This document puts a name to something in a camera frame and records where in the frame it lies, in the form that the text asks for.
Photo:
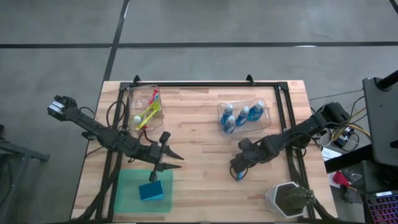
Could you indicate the red cloth object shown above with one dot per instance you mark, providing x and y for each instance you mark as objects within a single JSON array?
[{"x": 339, "y": 179}]

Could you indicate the black floor stand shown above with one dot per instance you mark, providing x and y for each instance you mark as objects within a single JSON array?
[{"x": 28, "y": 153}]

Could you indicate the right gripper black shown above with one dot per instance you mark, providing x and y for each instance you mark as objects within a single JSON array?
[{"x": 248, "y": 154}]

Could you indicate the green cutting mat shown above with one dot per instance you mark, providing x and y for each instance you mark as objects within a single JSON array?
[{"x": 130, "y": 199}]

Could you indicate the white geometric plant pot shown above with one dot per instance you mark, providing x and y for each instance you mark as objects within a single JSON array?
[{"x": 273, "y": 199}]

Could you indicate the small electronics box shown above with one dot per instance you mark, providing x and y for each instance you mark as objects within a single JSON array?
[{"x": 343, "y": 138}]

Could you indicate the blue dish soap bottle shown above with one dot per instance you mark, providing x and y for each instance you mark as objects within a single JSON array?
[
  {"x": 227, "y": 112},
  {"x": 255, "y": 110},
  {"x": 230, "y": 125},
  {"x": 242, "y": 116}
]

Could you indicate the blue dish brush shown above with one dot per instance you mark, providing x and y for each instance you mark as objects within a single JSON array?
[{"x": 156, "y": 99}]

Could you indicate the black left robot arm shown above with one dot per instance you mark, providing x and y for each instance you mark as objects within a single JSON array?
[{"x": 102, "y": 137}]

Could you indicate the white paper sheet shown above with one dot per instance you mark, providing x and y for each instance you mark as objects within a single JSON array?
[{"x": 329, "y": 154}]

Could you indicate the small yellow-green dish brush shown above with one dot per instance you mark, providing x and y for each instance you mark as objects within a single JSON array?
[{"x": 149, "y": 119}]

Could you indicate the clear plastic bin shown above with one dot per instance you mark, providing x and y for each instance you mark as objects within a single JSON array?
[
  {"x": 136, "y": 99},
  {"x": 264, "y": 124}
]

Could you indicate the black metal table frame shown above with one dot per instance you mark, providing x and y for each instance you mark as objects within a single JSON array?
[{"x": 199, "y": 84}]

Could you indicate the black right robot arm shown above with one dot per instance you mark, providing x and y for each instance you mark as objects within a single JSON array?
[{"x": 304, "y": 127}]

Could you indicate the green cactus plant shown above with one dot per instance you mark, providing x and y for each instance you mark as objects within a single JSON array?
[{"x": 298, "y": 197}]

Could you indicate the backlit laptop keyboard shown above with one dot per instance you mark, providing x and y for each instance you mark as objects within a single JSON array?
[{"x": 384, "y": 208}]

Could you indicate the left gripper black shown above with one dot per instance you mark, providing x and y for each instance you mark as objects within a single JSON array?
[{"x": 157, "y": 154}]

